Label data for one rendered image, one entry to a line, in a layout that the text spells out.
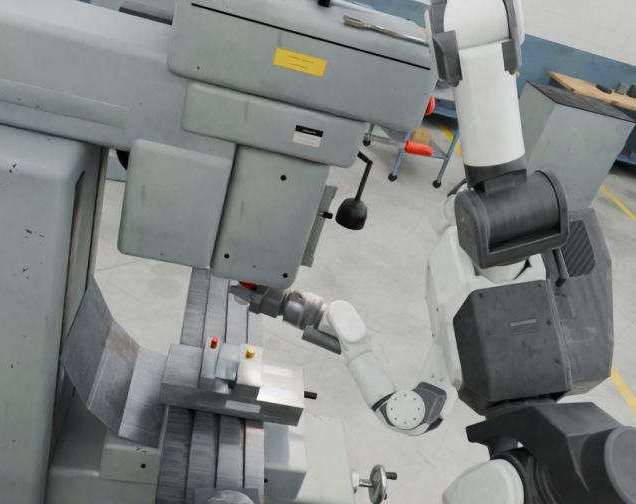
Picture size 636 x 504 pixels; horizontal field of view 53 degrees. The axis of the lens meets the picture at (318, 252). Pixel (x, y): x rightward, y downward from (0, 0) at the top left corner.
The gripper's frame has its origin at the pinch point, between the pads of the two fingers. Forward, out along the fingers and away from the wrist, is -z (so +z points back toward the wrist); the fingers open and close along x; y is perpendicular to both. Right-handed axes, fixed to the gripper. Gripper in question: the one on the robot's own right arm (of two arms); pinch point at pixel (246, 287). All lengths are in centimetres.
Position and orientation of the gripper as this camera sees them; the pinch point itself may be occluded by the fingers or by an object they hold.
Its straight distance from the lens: 149.2
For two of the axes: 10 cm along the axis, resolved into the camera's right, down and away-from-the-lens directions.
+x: -2.8, 4.2, -8.7
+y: -2.6, 8.3, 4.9
